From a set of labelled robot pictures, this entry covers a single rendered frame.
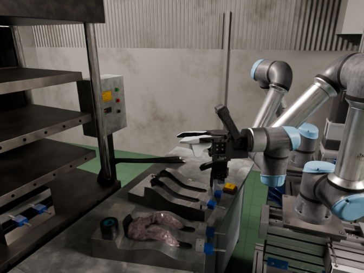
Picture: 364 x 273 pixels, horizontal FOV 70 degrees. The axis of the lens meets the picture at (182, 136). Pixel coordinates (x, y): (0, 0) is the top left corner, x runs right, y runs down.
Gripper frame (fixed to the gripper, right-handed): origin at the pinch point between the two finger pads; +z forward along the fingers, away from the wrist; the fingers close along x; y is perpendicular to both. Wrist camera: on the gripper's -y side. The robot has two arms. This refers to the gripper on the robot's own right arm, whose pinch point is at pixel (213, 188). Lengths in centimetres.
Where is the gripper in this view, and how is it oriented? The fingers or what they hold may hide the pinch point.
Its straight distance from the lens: 152.6
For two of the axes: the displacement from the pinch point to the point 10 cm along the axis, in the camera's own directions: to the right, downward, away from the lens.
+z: 0.0, 9.4, 3.5
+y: 8.9, 1.6, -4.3
